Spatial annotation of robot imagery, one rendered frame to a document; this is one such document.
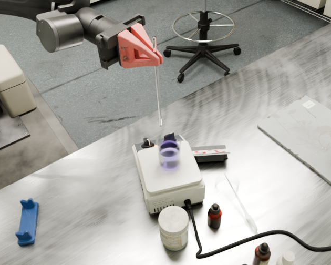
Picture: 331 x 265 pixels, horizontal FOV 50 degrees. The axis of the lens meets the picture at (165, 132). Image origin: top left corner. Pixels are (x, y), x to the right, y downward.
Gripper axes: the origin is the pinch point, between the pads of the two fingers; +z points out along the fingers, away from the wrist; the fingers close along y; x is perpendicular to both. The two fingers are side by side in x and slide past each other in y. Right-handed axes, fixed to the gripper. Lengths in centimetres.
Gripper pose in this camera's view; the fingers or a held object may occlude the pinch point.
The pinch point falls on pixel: (157, 59)
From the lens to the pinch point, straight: 59.6
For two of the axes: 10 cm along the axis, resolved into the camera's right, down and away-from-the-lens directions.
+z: 7.3, 4.7, -5.0
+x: 0.4, 7.0, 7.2
